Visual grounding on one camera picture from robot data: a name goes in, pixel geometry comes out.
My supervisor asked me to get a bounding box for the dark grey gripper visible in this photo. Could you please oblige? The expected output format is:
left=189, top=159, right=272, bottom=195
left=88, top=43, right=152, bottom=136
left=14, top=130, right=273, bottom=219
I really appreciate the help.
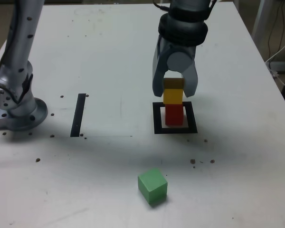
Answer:
left=152, top=35, right=199, bottom=98

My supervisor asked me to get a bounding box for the yellow cube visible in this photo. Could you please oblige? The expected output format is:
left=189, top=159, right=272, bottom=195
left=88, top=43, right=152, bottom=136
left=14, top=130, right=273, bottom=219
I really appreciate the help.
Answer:
left=162, top=78, right=185, bottom=105

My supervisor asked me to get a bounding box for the red cube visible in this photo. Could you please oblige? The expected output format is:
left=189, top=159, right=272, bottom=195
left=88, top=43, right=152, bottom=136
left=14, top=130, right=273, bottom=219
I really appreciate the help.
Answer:
left=164, top=104, right=184, bottom=126

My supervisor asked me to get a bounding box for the green cube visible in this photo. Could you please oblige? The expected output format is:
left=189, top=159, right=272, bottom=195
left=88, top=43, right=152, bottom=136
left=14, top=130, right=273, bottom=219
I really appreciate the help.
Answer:
left=137, top=167, right=169, bottom=206

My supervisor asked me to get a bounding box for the black tape square outline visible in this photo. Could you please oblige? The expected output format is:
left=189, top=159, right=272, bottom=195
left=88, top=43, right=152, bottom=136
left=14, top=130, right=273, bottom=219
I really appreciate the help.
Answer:
left=152, top=101, right=198, bottom=134

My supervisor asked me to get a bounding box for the black tape strip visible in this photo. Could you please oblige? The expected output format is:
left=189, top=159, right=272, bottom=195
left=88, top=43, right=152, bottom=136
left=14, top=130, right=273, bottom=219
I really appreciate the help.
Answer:
left=70, top=93, right=86, bottom=138

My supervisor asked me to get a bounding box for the thin white background cable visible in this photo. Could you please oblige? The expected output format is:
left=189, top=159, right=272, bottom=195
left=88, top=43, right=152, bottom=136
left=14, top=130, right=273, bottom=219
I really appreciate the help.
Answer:
left=265, top=35, right=285, bottom=89

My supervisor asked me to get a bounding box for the white metal frame leg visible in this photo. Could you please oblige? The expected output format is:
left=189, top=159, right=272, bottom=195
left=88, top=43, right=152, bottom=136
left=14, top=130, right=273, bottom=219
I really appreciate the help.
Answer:
left=251, top=0, right=270, bottom=42

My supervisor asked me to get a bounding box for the thin black background cable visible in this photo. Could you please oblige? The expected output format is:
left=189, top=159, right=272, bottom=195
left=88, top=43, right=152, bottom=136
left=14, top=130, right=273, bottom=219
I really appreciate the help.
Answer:
left=267, top=0, right=285, bottom=60

